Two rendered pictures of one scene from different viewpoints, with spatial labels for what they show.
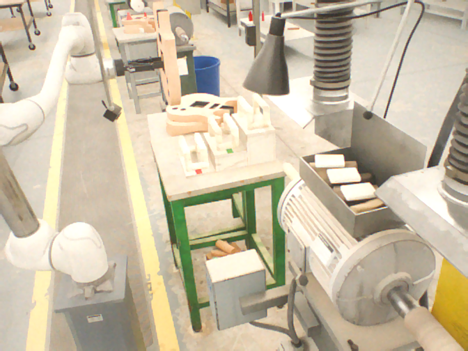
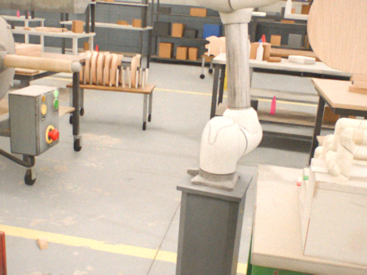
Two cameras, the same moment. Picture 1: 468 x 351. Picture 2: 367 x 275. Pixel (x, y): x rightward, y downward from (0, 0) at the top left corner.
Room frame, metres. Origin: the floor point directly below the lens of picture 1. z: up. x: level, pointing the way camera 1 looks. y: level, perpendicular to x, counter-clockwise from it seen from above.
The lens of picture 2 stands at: (2.00, -1.09, 1.42)
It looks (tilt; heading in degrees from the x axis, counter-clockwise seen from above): 17 degrees down; 114
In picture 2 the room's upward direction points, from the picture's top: 4 degrees clockwise
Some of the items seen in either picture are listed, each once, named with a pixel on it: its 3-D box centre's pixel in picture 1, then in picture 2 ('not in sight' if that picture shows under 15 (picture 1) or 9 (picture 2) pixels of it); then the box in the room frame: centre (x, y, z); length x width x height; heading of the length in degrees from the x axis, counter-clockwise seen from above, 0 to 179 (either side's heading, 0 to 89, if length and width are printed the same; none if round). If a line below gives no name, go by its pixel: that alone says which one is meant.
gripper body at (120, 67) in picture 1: (125, 66); not in sight; (1.90, 0.43, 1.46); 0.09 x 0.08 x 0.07; 103
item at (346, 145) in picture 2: (266, 117); (344, 157); (1.95, -0.18, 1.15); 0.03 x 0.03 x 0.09
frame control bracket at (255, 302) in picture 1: (271, 298); (1, 123); (0.92, -0.08, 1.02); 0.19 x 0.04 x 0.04; 105
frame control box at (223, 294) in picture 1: (252, 310); (12, 127); (0.91, -0.02, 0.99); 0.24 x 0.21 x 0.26; 15
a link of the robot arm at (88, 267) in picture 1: (81, 249); (220, 143); (1.41, 0.64, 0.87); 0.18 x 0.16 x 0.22; 81
